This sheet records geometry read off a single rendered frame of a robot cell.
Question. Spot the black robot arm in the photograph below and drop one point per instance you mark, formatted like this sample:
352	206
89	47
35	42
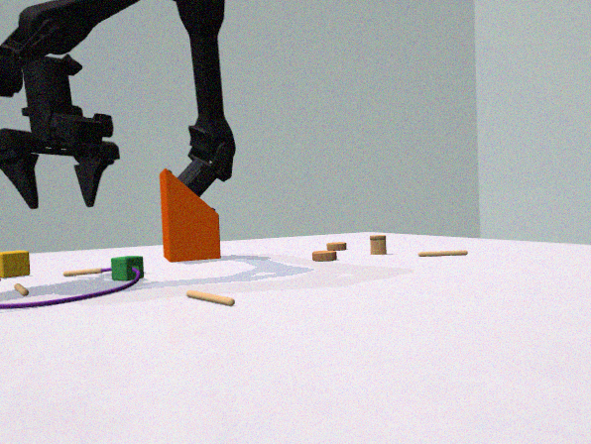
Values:
58	26

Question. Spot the brown wooden cylinder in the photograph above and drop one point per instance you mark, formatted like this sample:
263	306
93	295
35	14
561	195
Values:
378	245

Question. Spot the tan wooden disc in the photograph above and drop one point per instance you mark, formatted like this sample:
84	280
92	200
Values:
324	256
336	246

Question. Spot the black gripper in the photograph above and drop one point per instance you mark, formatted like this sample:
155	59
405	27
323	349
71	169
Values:
16	146

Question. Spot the yellow cube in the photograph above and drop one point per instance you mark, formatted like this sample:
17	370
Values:
14	264

